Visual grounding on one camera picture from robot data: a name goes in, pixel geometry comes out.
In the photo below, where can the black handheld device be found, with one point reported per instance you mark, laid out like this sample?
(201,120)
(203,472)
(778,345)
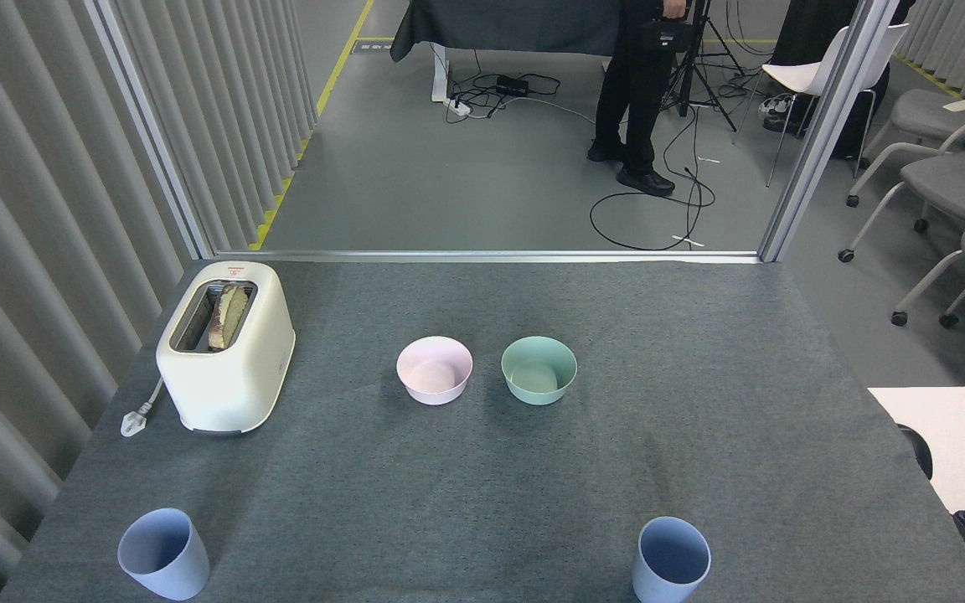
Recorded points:
(667,35)

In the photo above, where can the toasted bread slice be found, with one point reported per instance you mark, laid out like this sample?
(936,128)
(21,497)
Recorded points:
(229,316)

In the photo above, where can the table with dark cloth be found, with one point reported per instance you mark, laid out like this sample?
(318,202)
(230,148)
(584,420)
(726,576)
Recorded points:
(508,23)

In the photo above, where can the silver rail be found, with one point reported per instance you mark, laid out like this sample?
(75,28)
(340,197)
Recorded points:
(482,256)

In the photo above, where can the black power adapter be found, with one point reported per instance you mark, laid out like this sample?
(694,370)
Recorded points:
(513,85)

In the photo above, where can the black rounded object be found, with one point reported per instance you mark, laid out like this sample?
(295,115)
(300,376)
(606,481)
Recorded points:
(920,452)

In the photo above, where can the silver post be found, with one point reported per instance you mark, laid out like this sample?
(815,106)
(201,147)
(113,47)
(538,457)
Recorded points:
(826,134)
(152,134)

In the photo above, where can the person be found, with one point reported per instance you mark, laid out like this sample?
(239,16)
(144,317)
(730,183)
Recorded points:
(809,33)
(637,100)

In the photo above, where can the person's hand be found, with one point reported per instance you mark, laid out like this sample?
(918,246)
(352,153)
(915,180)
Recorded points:
(674,7)

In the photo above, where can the white power strip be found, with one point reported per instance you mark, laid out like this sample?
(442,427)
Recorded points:
(458,106)

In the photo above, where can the white plastic chair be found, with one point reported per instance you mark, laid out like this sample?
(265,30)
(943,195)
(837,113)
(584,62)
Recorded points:
(809,75)

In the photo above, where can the green bowl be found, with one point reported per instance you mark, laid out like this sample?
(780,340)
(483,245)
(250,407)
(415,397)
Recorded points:
(539,375)

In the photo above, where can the pink bowl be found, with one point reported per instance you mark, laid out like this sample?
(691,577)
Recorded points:
(435,373)

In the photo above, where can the blue cup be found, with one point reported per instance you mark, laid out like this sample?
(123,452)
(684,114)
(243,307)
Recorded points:
(668,565)
(166,569)

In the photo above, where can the black tripod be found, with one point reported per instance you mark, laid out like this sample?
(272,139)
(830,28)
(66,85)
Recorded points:
(699,50)

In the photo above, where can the cream white toaster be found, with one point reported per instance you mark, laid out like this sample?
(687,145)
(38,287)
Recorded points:
(227,381)

